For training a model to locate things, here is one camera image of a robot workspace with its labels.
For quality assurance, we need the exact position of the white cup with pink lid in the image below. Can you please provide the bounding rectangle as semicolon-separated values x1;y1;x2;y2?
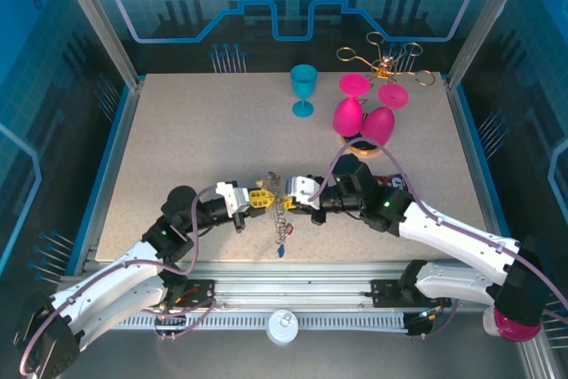
482;307;542;343

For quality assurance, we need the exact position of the silver keyring with keys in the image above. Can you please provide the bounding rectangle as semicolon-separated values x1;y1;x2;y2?
264;170;296;260

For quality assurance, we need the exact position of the aluminium side rail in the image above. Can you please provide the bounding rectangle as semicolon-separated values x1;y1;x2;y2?
86;79;146;265
446;79;507;265

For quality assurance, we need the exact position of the teal plastic goblet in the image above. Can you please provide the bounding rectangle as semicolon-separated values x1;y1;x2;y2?
290;64;319;118

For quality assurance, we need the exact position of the pink plastic goblet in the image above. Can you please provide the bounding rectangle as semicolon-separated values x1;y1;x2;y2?
361;83;410;146
333;73;371;137

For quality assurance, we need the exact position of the aluminium frame post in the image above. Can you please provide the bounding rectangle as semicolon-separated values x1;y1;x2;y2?
446;0;536;90
47;0;146;90

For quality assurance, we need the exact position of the purple snack packet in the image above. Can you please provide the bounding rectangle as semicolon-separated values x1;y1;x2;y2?
375;173;409;192

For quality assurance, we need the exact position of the white slotted cable duct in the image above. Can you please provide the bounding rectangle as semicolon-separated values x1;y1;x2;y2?
110;311;409;331

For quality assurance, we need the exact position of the gold wire glass rack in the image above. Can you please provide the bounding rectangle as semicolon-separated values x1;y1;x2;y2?
335;31;434;159

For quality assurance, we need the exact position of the white tin can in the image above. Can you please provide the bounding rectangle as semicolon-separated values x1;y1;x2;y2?
264;309;299;346

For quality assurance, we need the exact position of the black cable port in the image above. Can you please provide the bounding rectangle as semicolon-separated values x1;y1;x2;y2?
154;314;188;339
406;312;434;340

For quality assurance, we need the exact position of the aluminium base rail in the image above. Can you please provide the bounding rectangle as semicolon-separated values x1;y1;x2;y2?
59;260;532;314

